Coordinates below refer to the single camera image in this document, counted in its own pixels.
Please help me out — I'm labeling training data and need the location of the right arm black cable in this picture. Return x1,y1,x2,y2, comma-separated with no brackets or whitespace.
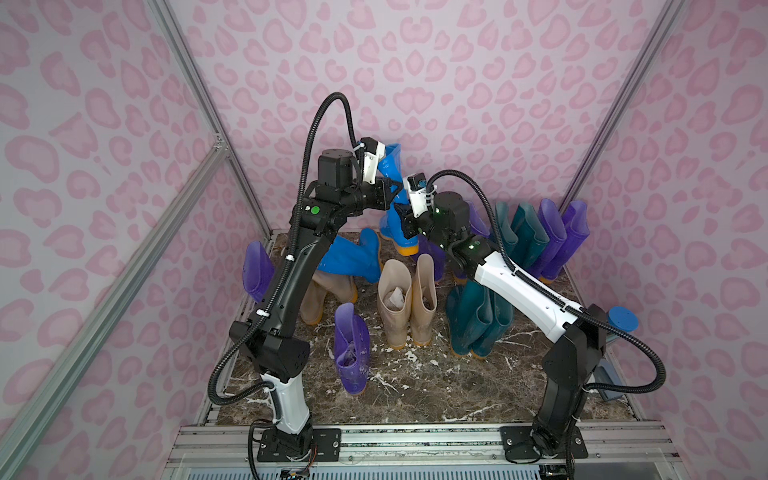
425,169,667,480

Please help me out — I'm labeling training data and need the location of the aluminium corner post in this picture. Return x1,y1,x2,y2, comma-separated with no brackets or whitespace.
146,0,273,238
559,0,688,213

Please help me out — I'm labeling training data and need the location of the aluminium corner post right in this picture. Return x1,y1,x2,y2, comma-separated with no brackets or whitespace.
559,0,688,213

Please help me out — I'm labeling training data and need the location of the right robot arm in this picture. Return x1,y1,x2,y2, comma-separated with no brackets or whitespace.
401,188,607,464

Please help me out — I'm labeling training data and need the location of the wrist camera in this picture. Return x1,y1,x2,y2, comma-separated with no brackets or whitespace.
318,137,386,190
404,173,433,218

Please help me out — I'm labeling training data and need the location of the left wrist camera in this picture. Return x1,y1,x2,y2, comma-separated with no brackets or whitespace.
318,137,386,190

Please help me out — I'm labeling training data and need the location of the aluminium corner post left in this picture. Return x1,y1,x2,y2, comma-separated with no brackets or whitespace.
146,0,273,238

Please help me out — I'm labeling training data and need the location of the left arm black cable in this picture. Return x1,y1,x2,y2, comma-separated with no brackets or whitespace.
206,91,360,480

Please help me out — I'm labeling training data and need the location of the aluminium diagonal beam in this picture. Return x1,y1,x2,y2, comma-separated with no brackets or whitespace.
1,145,230,479

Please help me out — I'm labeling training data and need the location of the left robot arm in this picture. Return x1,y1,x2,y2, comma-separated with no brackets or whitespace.
209,178,403,460

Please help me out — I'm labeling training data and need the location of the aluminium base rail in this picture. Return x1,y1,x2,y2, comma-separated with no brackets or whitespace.
161,421,689,479

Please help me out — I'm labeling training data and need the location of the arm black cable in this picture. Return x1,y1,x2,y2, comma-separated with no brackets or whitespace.
206,91,360,480
425,169,667,480

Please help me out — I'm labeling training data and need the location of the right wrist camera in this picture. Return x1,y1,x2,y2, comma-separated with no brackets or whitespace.
404,173,433,218

